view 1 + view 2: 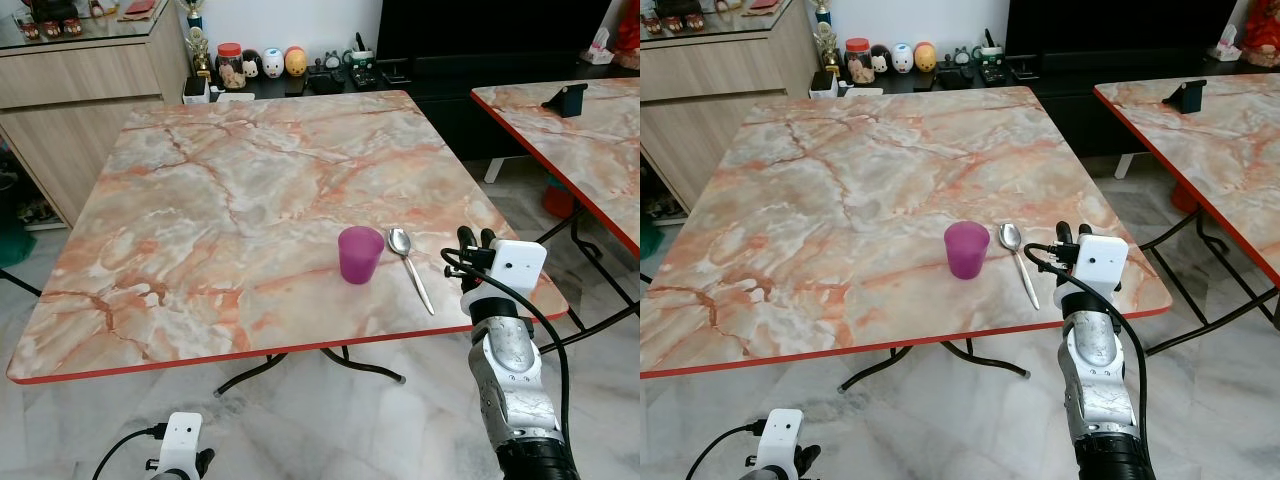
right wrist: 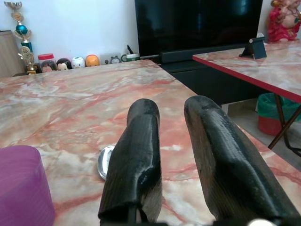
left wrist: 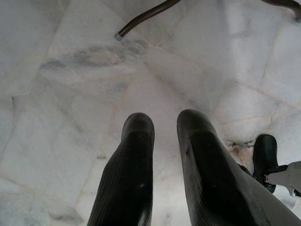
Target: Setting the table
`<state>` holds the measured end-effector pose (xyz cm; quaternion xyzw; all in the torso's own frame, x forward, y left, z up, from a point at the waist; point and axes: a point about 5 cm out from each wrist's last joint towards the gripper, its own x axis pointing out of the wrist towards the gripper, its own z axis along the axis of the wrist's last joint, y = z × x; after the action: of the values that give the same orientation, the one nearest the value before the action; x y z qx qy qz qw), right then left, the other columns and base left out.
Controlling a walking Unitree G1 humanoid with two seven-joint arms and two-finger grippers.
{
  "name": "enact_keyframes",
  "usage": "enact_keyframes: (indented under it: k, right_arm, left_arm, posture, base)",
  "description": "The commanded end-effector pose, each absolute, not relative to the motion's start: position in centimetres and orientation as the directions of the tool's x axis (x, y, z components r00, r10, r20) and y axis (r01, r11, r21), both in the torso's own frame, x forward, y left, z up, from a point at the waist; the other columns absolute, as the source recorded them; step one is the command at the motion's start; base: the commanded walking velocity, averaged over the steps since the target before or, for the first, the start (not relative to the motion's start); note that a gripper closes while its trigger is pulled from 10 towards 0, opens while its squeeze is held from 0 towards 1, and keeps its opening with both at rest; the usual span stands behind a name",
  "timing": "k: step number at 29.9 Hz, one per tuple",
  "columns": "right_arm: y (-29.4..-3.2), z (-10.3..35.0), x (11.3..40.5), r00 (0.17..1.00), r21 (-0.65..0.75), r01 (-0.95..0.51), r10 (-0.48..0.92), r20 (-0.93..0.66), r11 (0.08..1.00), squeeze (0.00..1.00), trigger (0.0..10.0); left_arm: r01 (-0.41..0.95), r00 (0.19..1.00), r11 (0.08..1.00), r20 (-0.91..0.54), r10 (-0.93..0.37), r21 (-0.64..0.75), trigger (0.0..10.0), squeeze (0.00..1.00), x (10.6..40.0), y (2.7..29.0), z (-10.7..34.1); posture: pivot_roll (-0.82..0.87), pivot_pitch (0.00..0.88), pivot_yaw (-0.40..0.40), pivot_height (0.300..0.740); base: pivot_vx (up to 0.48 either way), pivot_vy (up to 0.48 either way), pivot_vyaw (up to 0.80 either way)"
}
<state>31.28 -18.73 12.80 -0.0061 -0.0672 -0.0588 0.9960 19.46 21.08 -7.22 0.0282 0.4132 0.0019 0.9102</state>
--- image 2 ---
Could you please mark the gold and teal trophy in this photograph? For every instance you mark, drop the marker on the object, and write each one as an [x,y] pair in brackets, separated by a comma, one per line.
[23,30]

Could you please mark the purple plastic cup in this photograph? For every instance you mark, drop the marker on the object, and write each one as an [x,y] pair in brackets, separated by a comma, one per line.
[21,186]

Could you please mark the black flat screen television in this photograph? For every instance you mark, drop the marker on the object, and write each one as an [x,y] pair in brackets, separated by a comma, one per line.
[197,23]

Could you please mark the light wooden board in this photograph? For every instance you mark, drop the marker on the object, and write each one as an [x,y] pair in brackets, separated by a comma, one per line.
[8,54]

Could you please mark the white round doll head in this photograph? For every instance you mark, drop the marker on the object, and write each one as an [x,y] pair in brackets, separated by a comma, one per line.
[78,62]

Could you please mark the black television cabinet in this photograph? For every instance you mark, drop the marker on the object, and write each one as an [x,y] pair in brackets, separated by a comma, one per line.
[211,80]

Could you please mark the red and pink idol statue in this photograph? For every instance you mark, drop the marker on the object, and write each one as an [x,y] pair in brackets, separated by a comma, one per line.
[283,21]

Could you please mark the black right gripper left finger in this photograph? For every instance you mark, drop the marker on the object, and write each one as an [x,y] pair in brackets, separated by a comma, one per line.
[136,150]

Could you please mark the black soundbar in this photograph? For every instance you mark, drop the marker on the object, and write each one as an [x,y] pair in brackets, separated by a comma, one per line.
[200,53]

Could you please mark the marble folding table red edge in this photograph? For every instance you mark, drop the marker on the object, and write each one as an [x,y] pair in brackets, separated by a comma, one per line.
[270,68]

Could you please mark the orange round doll head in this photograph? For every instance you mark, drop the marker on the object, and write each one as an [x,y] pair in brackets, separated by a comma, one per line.
[92,60]

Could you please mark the black phone stand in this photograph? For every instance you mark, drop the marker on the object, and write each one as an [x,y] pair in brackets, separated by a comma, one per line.
[257,49]

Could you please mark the red bin with green bag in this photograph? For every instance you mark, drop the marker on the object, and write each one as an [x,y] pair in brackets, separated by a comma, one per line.
[268,117]

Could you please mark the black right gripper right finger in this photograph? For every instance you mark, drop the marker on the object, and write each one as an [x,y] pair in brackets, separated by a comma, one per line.
[223,160]

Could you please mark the silver metal spoon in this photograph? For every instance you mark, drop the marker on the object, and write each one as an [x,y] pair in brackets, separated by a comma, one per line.
[104,162]

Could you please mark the clear jar with red lid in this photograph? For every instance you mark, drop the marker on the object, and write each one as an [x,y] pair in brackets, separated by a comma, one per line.
[47,63]

